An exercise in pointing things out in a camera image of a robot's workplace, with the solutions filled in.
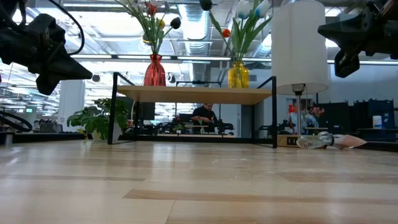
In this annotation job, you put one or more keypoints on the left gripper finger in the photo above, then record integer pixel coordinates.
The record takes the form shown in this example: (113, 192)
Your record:
(68, 70)

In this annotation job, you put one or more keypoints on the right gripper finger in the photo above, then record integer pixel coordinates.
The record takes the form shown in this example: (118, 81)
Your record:
(351, 29)

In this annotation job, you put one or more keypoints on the red glass vase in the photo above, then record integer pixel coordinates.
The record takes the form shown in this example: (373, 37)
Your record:
(155, 74)

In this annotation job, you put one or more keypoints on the white blue artificial tulip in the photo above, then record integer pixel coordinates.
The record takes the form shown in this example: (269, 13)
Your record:
(262, 7)
(244, 8)

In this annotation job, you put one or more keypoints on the white blossom artificial spray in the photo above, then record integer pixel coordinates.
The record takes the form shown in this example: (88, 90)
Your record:
(133, 3)

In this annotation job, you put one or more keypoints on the yellow glass vase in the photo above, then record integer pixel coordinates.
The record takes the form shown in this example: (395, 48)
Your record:
(238, 76)

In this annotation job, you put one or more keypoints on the wooden shelf with black legs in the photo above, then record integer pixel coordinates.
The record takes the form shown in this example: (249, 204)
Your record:
(192, 95)

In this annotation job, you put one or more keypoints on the white shade table lamp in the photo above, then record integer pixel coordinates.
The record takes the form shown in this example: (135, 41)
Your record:
(298, 46)

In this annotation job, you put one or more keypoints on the green leafy sprig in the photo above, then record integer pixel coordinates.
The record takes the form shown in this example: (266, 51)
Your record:
(93, 119)

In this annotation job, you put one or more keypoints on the black computer monitor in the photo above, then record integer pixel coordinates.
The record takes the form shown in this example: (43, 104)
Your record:
(146, 110)

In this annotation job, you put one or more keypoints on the pink flower bouquet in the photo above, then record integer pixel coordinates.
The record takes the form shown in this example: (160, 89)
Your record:
(316, 110)

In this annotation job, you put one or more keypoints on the white wipes canister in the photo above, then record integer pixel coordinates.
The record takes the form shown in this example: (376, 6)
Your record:
(377, 122)

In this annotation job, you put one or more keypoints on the red balloon figure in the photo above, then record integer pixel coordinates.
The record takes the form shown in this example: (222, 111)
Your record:
(291, 108)

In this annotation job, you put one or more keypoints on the person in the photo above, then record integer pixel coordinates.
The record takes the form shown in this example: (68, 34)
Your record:
(308, 121)
(203, 116)

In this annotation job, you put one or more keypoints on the clear crumpled plastic wrapper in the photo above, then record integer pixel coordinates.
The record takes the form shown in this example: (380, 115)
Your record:
(348, 141)

